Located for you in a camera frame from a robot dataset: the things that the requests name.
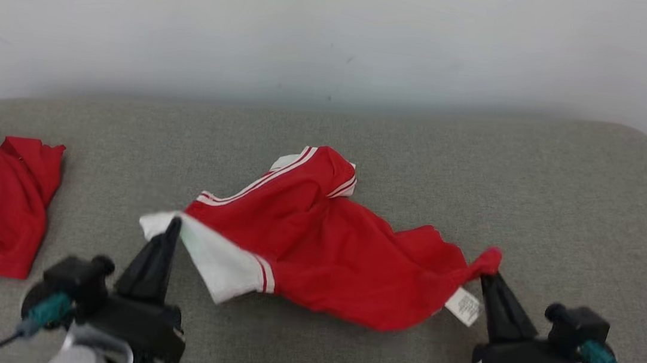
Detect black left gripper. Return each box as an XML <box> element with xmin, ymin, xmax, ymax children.
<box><xmin>81</xmin><ymin>209</ymin><xmax>199</xmax><ymax>363</ymax></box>

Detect red jersey with black number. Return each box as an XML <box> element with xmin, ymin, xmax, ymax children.
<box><xmin>130</xmin><ymin>127</ymin><xmax>513</xmax><ymax>344</ymax></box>

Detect grey fabric sofa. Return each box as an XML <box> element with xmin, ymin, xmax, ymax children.
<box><xmin>0</xmin><ymin>57</ymin><xmax>647</xmax><ymax>363</ymax></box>

